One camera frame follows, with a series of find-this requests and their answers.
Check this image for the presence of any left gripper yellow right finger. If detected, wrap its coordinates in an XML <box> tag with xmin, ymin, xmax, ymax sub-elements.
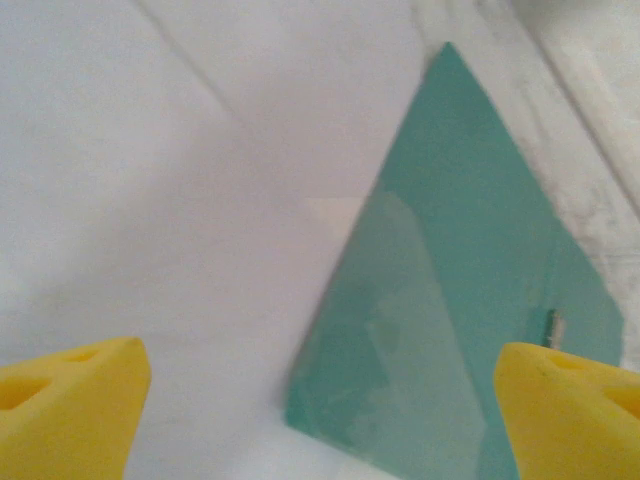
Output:
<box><xmin>492</xmin><ymin>341</ymin><xmax>640</xmax><ymax>480</ymax></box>

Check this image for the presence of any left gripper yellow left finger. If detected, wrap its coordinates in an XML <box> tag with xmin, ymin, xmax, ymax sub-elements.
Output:
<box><xmin>0</xmin><ymin>336</ymin><xmax>152</xmax><ymax>480</ymax></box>

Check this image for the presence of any white paper sheet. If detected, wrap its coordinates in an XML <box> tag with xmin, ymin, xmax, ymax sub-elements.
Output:
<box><xmin>0</xmin><ymin>0</ymin><xmax>431</xmax><ymax>480</ymax></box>

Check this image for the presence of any green file folder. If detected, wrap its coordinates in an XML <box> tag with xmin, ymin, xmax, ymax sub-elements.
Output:
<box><xmin>282</xmin><ymin>41</ymin><xmax>627</xmax><ymax>480</ymax></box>

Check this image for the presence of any metal folder fastener clip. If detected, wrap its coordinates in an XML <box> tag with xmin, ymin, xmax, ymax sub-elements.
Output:
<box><xmin>542</xmin><ymin>307</ymin><xmax>570</xmax><ymax>350</ymax></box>

